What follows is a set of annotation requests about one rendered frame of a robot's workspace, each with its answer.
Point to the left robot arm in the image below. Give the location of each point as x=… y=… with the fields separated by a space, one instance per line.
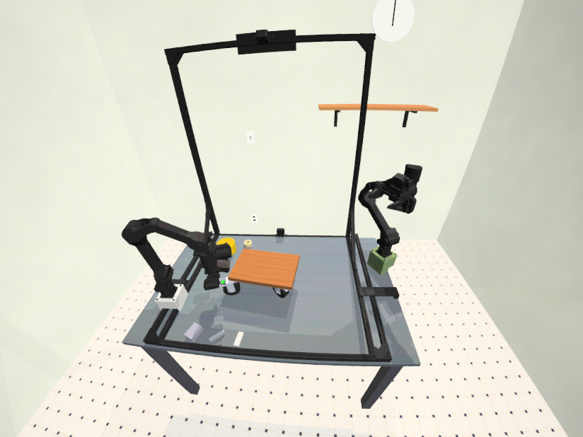
x=389 y=236

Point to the yellow cylinder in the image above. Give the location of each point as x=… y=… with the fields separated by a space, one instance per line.
x=231 y=242

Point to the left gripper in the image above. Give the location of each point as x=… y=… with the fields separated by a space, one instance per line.
x=401 y=202

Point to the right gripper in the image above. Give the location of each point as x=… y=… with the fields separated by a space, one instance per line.
x=212 y=280

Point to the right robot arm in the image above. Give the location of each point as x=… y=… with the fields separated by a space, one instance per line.
x=135 y=235

